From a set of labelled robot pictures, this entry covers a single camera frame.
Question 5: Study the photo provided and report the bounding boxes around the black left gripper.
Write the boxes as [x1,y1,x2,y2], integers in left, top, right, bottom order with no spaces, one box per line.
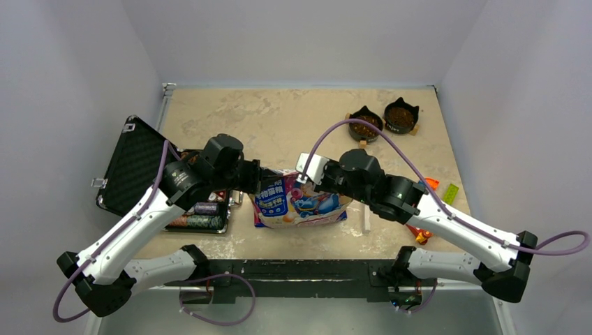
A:
[211,158,280,194]

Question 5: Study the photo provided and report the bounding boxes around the pink pet food bag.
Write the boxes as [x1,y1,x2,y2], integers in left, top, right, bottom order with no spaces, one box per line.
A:
[249,170,353,228]

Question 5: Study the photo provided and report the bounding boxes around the clear plastic scoop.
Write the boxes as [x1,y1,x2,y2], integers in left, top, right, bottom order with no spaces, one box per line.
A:
[362,205,371,234]

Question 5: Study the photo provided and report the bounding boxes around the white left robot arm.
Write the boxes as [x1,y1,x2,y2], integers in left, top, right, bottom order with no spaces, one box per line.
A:
[53,133,279,322]

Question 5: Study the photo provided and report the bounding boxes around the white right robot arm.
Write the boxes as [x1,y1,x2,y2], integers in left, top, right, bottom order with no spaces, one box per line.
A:
[304,149,538,303]

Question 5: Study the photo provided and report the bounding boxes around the black cat bowl left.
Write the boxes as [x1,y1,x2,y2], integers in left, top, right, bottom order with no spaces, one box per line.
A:
[346,105,384,143]

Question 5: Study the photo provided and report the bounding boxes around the black cat bowl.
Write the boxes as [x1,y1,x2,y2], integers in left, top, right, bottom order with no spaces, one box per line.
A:
[383,97,420,135]
[346,105,384,143]

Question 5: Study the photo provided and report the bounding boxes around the black cat bowl right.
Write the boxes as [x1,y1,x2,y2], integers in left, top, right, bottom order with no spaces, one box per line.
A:
[383,97,420,135]

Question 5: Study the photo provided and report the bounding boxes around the orange curved toy piece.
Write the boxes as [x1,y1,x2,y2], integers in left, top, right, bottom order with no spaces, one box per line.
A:
[423,177,440,190]

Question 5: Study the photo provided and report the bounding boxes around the red toy brick bus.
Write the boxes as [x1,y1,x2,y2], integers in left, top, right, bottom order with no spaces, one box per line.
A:
[406,225,433,245]

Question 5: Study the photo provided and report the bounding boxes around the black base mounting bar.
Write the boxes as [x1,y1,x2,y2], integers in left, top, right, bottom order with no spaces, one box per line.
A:
[163,258,438,305]

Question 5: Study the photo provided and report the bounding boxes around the green toy brick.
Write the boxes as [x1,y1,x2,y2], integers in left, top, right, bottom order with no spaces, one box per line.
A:
[442,184,459,205]

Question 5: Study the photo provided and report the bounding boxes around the black poker chip case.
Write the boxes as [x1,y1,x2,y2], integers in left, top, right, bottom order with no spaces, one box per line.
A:
[91,115,234,234]

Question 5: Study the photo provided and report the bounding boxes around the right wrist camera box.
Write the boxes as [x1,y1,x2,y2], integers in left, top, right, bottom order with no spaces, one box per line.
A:
[295,153,330,185]

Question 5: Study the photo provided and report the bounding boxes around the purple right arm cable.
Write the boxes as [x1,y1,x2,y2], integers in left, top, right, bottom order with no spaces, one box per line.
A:
[299,119,591,257]

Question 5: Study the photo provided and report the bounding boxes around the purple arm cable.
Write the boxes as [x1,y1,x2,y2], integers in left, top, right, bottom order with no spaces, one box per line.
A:
[299,119,591,257]
[52,139,184,324]

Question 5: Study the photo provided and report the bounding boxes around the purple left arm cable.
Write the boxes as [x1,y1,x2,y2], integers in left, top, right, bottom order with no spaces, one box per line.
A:
[52,139,184,324]

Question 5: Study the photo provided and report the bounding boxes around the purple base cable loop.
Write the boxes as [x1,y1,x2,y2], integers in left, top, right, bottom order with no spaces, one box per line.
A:
[179,274,257,327]

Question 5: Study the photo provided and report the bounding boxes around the aluminium corner rail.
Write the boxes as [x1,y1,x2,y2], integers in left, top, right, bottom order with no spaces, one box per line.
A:
[156,82,177,132]

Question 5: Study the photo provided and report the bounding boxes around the aluminium front rail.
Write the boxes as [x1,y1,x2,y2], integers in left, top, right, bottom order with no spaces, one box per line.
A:
[85,278,515,334]

